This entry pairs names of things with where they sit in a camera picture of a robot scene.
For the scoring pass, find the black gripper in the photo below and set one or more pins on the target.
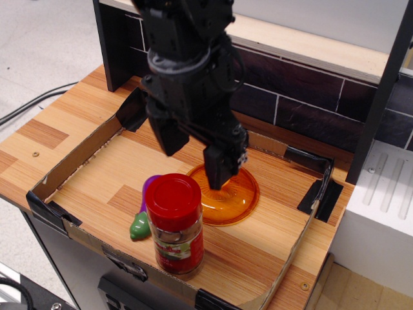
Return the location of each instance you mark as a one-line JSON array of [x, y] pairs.
[[192, 98]]

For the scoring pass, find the basil bottle with red lid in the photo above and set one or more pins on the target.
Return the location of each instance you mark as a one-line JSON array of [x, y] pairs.
[[175, 215]]

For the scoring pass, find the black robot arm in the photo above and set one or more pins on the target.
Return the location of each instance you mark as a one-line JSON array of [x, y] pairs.
[[182, 30]]

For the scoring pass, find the cardboard fence with black tape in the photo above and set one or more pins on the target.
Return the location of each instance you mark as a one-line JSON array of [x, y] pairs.
[[131, 115]]

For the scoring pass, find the purple toy eggplant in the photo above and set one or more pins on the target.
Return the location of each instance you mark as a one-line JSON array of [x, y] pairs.
[[140, 227]]

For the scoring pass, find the white ridged side unit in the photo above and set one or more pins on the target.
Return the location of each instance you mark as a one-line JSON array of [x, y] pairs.
[[374, 238]]

